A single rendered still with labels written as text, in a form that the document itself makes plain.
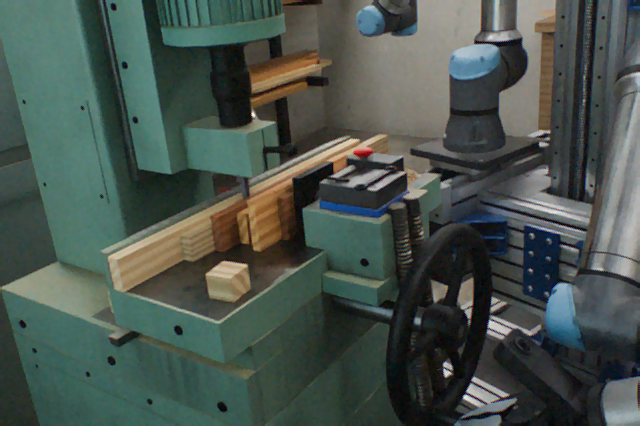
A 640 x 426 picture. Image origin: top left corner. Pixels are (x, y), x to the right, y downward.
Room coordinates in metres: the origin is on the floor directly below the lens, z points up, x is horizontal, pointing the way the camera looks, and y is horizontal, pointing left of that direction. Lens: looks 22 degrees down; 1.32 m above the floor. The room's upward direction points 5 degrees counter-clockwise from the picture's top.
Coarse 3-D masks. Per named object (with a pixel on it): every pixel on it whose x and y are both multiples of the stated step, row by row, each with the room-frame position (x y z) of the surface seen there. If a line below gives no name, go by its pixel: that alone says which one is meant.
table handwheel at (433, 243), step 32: (416, 256) 0.78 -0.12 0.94; (480, 256) 0.90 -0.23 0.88; (416, 288) 0.74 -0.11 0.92; (448, 288) 0.85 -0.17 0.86; (480, 288) 0.92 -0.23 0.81; (384, 320) 0.86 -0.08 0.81; (416, 320) 0.83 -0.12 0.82; (448, 320) 0.80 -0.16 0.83; (480, 320) 0.91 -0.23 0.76; (416, 352) 0.75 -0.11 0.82; (448, 352) 0.84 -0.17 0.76; (480, 352) 0.89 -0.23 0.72; (448, 384) 0.85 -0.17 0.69; (416, 416) 0.73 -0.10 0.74
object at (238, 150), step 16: (192, 128) 1.04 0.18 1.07; (208, 128) 1.02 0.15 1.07; (224, 128) 1.01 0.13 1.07; (240, 128) 1.01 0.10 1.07; (256, 128) 1.00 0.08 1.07; (272, 128) 1.02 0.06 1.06; (192, 144) 1.04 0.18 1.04; (208, 144) 1.02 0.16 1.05; (224, 144) 1.00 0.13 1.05; (240, 144) 0.98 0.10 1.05; (256, 144) 0.99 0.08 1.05; (272, 144) 1.02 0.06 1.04; (192, 160) 1.05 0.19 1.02; (208, 160) 1.03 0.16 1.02; (224, 160) 1.00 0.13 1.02; (240, 160) 0.98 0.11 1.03; (256, 160) 0.98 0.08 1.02; (272, 160) 1.01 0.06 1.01; (240, 176) 0.99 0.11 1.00; (256, 176) 0.98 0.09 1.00
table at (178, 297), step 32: (224, 256) 0.93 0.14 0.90; (256, 256) 0.92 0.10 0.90; (288, 256) 0.91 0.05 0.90; (320, 256) 0.90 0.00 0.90; (160, 288) 0.84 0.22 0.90; (192, 288) 0.83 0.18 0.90; (256, 288) 0.81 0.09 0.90; (288, 288) 0.84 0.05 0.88; (320, 288) 0.90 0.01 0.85; (352, 288) 0.87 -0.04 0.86; (384, 288) 0.86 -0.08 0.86; (128, 320) 0.84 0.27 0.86; (160, 320) 0.80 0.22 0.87; (192, 320) 0.76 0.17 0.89; (224, 320) 0.74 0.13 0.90; (256, 320) 0.78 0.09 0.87; (192, 352) 0.77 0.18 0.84; (224, 352) 0.73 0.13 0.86
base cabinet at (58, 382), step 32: (32, 352) 1.07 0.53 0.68; (352, 352) 0.95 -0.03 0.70; (384, 352) 1.03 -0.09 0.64; (32, 384) 1.09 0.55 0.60; (64, 384) 1.02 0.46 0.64; (96, 384) 0.97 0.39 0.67; (128, 384) 0.91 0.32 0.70; (320, 384) 0.88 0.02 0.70; (352, 384) 0.94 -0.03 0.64; (384, 384) 1.02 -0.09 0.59; (64, 416) 1.04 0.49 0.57; (96, 416) 0.98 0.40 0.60; (128, 416) 0.92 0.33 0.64; (160, 416) 0.87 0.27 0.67; (192, 416) 0.83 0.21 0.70; (288, 416) 0.81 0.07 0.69; (320, 416) 0.87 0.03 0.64; (352, 416) 0.93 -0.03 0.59; (384, 416) 1.01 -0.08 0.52
